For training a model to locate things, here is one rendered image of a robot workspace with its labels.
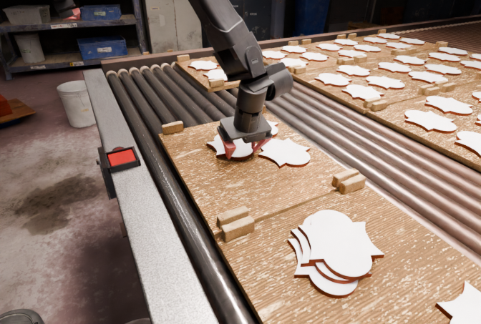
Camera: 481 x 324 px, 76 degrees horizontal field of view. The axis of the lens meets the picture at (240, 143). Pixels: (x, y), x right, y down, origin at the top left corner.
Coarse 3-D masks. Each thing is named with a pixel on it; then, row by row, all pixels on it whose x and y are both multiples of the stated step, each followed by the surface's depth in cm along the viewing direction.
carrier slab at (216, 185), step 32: (192, 128) 89; (288, 128) 89; (192, 160) 74; (224, 160) 74; (256, 160) 74; (320, 160) 74; (192, 192) 64; (224, 192) 64; (256, 192) 64; (288, 192) 64; (320, 192) 64
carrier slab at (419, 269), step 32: (352, 192) 64; (256, 224) 56; (288, 224) 56; (384, 224) 56; (416, 224) 56; (224, 256) 50; (256, 256) 50; (288, 256) 50; (384, 256) 50; (416, 256) 50; (448, 256) 50; (256, 288) 45; (288, 288) 45; (384, 288) 45; (416, 288) 45; (448, 288) 45; (480, 288) 45; (288, 320) 41; (320, 320) 41; (352, 320) 41; (384, 320) 41; (416, 320) 41; (448, 320) 41
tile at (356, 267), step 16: (320, 224) 52; (336, 224) 52; (352, 224) 52; (320, 240) 49; (336, 240) 49; (352, 240) 49; (368, 240) 49; (320, 256) 47; (336, 256) 47; (352, 256) 47; (368, 256) 47; (336, 272) 45; (352, 272) 44; (368, 272) 45
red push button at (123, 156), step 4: (120, 152) 79; (124, 152) 79; (128, 152) 79; (132, 152) 79; (108, 156) 77; (112, 156) 77; (116, 156) 77; (120, 156) 77; (124, 156) 77; (128, 156) 77; (132, 156) 77; (112, 160) 76; (116, 160) 76; (120, 160) 76; (124, 160) 76; (128, 160) 76; (132, 160) 76; (112, 164) 74; (116, 164) 74
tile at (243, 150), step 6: (216, 138) 81; (210, 144) 78; (216, 144) 78; (222, 144) 78; (240, 144) 78; (246, 144) 78; (216, 150) 76; (222, 150) 76; (240, 150) 76; (246, 150) 76; (252, 150) 76; (216, 156) 74; (222, 156) 75; (234, 156) 73; (240, 156) 73; (246, 156) 74
